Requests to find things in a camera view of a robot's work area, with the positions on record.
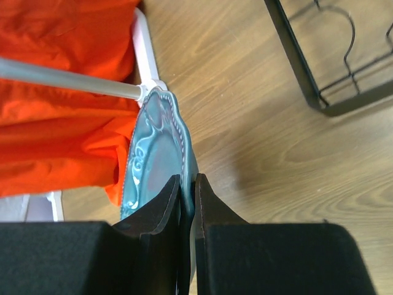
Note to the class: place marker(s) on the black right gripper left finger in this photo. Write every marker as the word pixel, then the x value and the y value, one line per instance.
pixel 154 231

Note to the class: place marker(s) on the orange shorts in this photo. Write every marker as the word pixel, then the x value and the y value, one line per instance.
pixel 56 139

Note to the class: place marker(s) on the white clothes rack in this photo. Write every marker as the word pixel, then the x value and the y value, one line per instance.
pixel 48 206

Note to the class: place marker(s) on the teal scalloped ceramic plate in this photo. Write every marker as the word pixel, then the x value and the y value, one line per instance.
pixel 161 147

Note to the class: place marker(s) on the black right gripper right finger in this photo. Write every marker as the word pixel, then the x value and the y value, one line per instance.
pixel 224 245

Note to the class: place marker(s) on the black wire dish rack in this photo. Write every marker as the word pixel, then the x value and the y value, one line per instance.
pixel 340 52

